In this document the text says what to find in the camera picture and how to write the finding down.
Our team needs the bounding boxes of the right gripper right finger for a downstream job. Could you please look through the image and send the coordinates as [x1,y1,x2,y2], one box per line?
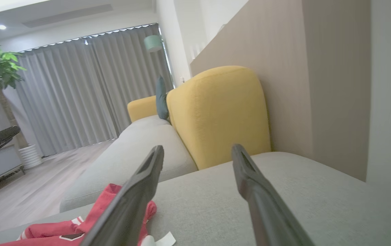
[231,144,315,246]

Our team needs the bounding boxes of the grey pleated curtain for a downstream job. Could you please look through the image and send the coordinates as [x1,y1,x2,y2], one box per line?
[3,23,174,157]

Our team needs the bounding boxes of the grey sofa backrest cushion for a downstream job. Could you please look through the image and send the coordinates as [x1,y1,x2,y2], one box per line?
[60,115,198,213]

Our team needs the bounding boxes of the white ribbed plant pot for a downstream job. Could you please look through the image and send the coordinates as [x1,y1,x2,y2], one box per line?
[18,144,42,169]

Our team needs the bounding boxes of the red Bulls 23 jersey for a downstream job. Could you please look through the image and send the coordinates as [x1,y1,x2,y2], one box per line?
[0,183,176,246]

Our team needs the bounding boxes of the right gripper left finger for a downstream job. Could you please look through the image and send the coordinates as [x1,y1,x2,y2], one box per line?
[80,145,165,246]

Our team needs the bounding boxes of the mint green floor lamp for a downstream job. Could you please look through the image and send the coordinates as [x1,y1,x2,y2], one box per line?
[144,25,175,90]

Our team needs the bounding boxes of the teal throw pillow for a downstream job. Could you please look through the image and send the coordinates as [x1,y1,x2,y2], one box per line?
[155,75,170,121]

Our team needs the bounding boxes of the wide grey sofa seat cushion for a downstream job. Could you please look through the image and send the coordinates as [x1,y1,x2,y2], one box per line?
[0,151,391,246]

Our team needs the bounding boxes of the yellow sofa backrest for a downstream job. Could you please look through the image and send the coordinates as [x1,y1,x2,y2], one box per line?
[166,66,272,170]

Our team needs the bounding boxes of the yellow sofa armrest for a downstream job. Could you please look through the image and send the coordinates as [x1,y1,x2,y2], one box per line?
[127,96,158,123]

